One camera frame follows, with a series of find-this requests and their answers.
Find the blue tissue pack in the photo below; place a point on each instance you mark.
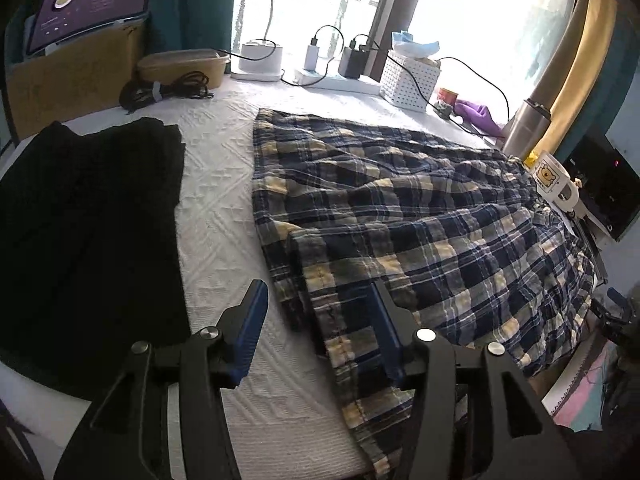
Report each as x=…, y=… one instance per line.
x=404, y=44

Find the tan lidded food container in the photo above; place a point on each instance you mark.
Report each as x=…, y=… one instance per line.
x=166, y=67

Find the purple cloth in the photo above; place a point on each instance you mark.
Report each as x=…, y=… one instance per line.
x=478, y=116

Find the teal yellow right curtain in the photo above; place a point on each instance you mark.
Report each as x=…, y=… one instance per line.
x=590, y=72

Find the white power strip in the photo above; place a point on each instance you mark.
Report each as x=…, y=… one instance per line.
x=336, y=82

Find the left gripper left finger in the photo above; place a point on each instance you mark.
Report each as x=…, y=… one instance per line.
x=124, y=432

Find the white cartoon bear mug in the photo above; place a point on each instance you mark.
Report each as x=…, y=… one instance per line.
x=554, y=182

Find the white usb charger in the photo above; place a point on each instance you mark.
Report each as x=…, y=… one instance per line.
x=311, y=56

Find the white desk lamp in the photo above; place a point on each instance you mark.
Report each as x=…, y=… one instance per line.
x=259, y=59

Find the blue plaid pants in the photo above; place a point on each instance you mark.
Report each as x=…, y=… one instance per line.
x=459, y=236

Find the brown cardboard box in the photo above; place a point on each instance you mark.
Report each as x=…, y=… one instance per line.
x=82, y=77

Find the black folded garment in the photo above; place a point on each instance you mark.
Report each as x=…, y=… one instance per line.
x=89, y=253

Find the white perforated storage basket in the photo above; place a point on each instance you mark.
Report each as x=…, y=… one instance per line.
x=408, y=83

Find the small green round figurine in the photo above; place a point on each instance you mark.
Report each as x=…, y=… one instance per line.
x=443, y=110

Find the stainless steel travel tumbler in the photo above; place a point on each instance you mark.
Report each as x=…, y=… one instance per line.
x=525, y=129

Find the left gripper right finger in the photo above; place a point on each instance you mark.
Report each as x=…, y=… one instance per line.
x=474, y=415

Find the black power adapter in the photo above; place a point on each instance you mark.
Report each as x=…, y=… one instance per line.
x=353, y=60

